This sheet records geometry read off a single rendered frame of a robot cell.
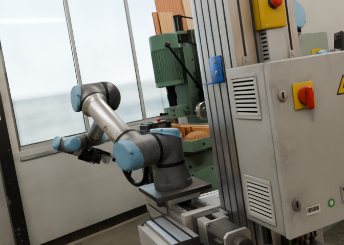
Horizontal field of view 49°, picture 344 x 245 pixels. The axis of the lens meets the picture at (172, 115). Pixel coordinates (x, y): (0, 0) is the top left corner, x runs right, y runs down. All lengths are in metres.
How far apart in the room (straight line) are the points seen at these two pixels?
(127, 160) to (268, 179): 0.52
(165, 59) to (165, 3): 1.79
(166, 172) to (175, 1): 2.83
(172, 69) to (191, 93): 0.20
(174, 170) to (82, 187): 2.06
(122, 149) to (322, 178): 0.67
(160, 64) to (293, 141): 1.35
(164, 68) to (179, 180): 0.96
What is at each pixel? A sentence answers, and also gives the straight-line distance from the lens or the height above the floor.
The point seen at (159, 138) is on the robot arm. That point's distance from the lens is 1.42.
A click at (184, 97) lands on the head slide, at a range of 2.37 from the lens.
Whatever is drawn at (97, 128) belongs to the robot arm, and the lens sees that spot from 1.94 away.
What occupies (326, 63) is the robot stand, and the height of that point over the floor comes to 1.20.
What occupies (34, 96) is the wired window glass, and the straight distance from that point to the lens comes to 3.34.
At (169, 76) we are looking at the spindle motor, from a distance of 2.24.
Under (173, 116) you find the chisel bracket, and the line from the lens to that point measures 2.28.
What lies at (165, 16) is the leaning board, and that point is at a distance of 3.87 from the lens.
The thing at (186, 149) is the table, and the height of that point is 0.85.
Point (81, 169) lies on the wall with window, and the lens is 3.42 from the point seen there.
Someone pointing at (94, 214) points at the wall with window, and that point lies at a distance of 3.54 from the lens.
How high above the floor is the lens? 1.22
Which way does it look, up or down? 5 degrees down
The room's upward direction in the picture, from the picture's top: 9 degrees counter-clockwise
